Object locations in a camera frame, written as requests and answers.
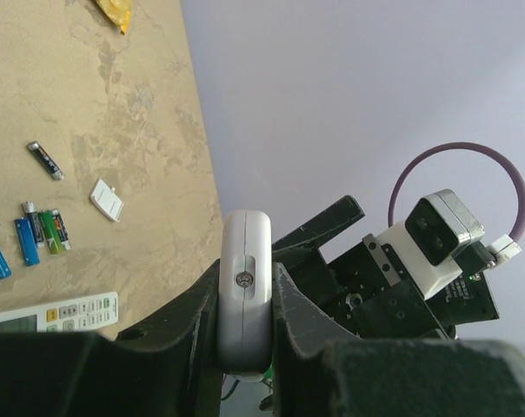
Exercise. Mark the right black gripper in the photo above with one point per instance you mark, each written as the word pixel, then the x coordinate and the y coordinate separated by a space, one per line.
pixel 377 299

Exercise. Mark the green battery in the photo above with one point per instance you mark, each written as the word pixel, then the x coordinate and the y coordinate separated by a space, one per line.
pixel 50 232
pixel 61 229

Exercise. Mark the long white remote control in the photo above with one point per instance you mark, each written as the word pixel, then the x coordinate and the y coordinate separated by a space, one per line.
pixel 85 313

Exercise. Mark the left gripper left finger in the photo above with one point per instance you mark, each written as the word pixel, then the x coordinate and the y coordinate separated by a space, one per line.
pixel 164 365

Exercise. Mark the black battery far right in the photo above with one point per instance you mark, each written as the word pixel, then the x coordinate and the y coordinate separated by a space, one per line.
pixel 45 160

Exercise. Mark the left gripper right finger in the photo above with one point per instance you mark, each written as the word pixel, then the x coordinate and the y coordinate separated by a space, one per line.
pixel 321 369

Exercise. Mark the small white remote control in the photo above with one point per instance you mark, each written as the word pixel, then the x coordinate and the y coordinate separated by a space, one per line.
pixel 244 316

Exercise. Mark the yellow Lays chips bag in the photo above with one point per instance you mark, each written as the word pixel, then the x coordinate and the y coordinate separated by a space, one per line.
pixel 118 12

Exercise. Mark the blue battery middle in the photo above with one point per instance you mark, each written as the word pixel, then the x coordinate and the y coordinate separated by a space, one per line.
pixel 27 242

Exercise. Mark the white battery cover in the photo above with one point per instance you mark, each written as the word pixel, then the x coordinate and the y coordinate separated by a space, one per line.
pixel 105 199

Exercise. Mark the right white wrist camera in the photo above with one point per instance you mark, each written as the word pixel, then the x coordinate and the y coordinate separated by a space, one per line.
pixel 437 230

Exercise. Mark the black small battery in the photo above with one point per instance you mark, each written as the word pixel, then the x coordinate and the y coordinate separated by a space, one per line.
pixel 31 214

